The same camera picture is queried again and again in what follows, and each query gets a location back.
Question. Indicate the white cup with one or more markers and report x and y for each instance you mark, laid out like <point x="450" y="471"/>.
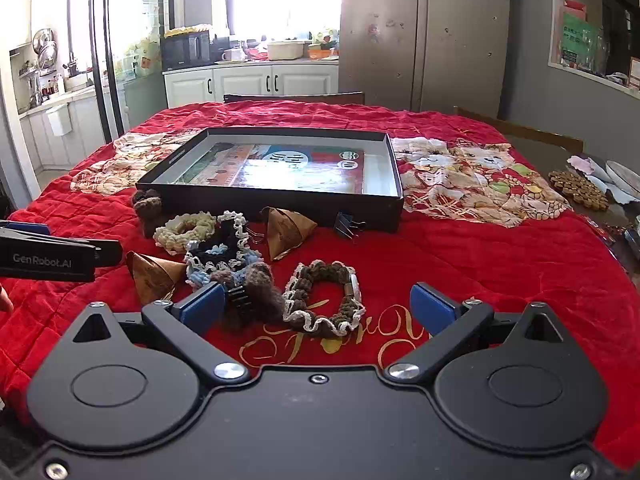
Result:
<point x="230" y="55"/>

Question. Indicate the white plate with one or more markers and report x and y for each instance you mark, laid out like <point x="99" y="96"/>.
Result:
<point x="622" y="174"/>

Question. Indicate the printed picture sheet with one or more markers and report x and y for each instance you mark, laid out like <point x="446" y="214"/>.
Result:
<point x="280" y="170"/>

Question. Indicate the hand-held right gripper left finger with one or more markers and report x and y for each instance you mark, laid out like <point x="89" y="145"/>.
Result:
<point x="202" y="305"/>

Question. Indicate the cream knitted scrunchie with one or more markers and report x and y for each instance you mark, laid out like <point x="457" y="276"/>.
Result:
<point x="170" y="235"/>

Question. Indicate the white hanging bin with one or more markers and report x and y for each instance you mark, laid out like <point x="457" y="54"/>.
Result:
<point x="60" y="120"/>

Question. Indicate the yellow fringed cloth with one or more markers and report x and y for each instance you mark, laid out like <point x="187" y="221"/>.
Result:
<point x="187" y="30"/>

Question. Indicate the white wall shelf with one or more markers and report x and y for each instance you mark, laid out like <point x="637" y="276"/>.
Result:
<point x="553" y="10"/>

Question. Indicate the steel pot lid rack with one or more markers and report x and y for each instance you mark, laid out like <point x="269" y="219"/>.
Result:
<point x="45" y="46"/>

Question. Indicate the brown fuzzy hair claw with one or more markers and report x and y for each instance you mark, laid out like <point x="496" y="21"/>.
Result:
<point x="147" y="210"/>
<point x="265" y="301"/>

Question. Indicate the pink scalloped coaster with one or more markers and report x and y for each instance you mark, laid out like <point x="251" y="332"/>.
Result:
<point x="585" y="166"/>

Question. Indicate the grey refrigerator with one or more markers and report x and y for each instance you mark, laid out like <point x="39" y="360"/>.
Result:
<point x="450" y="35"/>

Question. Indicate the clear drinking glasses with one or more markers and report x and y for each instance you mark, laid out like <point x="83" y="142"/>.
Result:
<point x="601" y="54"/>

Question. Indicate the green sign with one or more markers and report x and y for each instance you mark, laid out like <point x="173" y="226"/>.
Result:
<point x="575" y="37"/>

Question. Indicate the brown scrunchie with white lace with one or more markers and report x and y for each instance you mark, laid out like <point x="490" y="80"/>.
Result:
<point x="320" y="272"/>

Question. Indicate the black countertop appliance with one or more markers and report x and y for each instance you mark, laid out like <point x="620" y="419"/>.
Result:
<point x="220" y="49"/>

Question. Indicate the black scrunchie with white lace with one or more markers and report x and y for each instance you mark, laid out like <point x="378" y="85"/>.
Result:
<point x="226" y="232"/>

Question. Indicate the light blue knitted scrunchie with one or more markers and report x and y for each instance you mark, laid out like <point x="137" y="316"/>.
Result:
<point x="200" y="276"/>

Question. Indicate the gold triangular packet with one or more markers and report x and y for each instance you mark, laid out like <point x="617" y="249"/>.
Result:
<point x="287" y="232"/>
<point x="152" y="272"/>

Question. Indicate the person's left hand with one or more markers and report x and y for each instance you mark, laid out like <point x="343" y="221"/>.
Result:
<point x="4" y="302"/>

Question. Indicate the red printed blanket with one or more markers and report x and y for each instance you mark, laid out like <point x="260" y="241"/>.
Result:
<point x="500" y="260"/>

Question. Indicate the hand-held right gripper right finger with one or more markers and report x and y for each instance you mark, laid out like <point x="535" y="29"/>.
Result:
<point x="431" y="305"/>

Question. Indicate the white kitchen cabinet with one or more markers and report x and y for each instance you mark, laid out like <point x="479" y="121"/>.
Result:
<point x="240" y="82"/>

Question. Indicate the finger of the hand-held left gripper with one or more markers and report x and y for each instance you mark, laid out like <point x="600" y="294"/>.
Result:
<point x="30" y="228"/>
<point x="109" y="253"/>

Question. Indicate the blue binder clip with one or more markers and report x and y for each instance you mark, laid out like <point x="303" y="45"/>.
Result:
<point x="345" y="222"/>

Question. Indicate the doll fridge magnet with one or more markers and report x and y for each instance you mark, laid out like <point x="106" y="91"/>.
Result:
<point x="373" y="30"/>

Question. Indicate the black microwave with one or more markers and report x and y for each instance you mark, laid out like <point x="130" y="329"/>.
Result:
<point x="182" y="50"/>

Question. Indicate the shallow black box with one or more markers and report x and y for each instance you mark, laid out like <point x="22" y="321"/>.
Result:
<point x="280" y="206"/>

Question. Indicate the beige container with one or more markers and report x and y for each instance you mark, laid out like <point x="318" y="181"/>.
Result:
<point x="285" y="50"/>

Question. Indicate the orange box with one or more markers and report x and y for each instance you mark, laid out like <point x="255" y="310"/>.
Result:
<point x="319" y="52"/>

